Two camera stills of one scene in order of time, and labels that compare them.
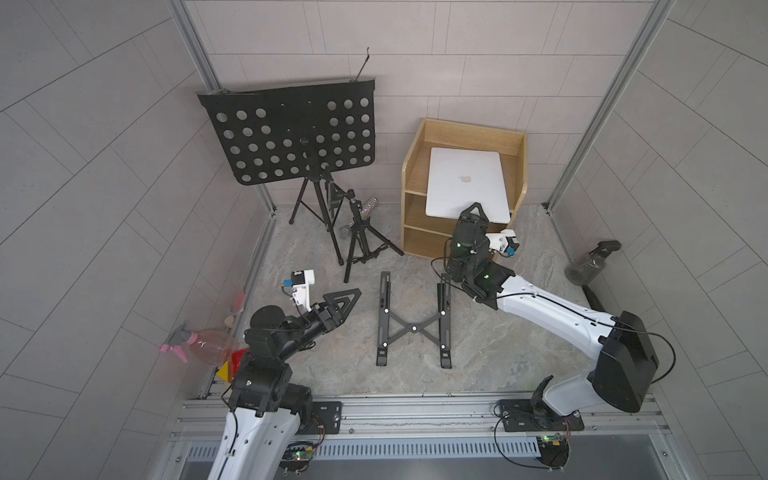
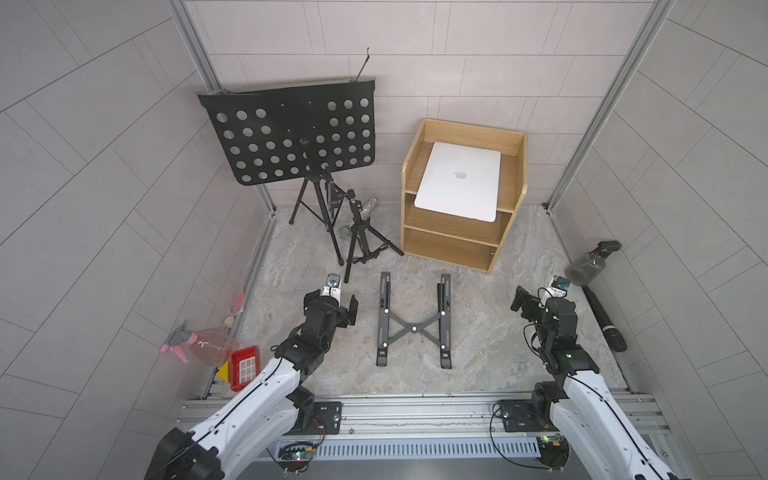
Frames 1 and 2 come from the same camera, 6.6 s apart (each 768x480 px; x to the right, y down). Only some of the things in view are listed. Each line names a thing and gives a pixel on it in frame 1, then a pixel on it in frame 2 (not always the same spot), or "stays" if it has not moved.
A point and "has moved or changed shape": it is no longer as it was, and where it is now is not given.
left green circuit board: (297, 455) stays
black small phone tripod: (366, 241) stays
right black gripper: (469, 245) -> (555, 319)
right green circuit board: (554, 450) stays
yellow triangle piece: (223, 371) stays
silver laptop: (459, 178) has moved or changed shape
